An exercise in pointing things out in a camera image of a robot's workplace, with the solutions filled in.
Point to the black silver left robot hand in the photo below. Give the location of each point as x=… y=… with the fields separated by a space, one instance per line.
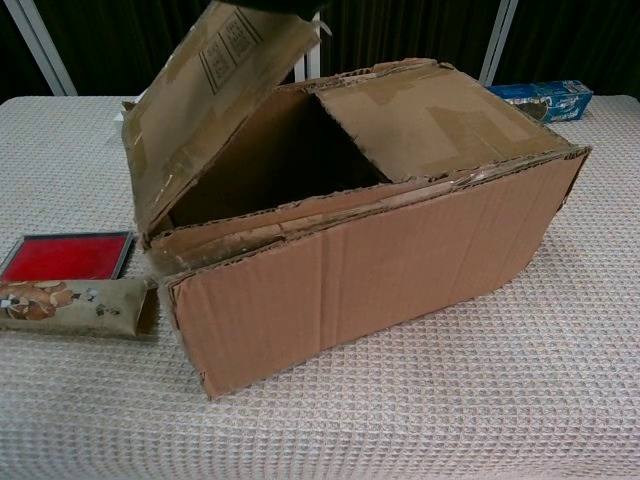
x=270 y=5

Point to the large brown cardboard box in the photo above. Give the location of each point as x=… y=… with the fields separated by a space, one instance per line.
x=375 y=280

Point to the dark green curtain panel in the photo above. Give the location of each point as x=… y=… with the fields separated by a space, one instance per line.
x=125 y=40
x=575 y=40
x=7 y=50
x=400 y=30

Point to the blue cookie box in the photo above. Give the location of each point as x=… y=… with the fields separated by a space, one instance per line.
x=550 y=102

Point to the beige nut snack bar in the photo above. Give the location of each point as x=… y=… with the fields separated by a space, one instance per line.
x=75 y=307

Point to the beige waffle tablecloth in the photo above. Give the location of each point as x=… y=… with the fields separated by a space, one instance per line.
x=450 y=400

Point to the white partition frame post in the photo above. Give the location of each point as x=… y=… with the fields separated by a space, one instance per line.
x=42 y=47
x=314 y=62
x=500 y=40
x=300 y=67

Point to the red case with black frame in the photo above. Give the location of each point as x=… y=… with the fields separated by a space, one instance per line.
x=65 y=257

